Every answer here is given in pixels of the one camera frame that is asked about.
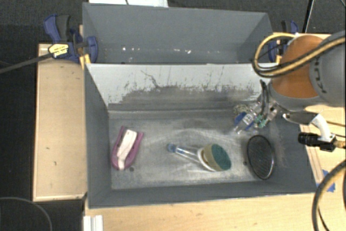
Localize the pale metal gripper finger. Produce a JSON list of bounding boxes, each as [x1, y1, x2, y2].
[[236, 124, 257, 135], [233, 120, 252, 131]]

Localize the grey metal bin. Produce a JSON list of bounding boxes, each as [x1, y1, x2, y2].
[[81, 2, 317, 209]]

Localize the purple and white stapler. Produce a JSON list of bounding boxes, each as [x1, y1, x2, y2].
[[110, 126, 144, 171]]

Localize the pale wood board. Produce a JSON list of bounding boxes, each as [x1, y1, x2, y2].
[[32, 43, 89, 202]]

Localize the clear-handled green sponge dish brush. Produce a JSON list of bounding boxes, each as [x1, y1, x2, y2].
[[165, 143, 232, 173]]

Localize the black cylinder on white bracket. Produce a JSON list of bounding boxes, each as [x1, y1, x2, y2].
[[282, 111, 345, 153]]

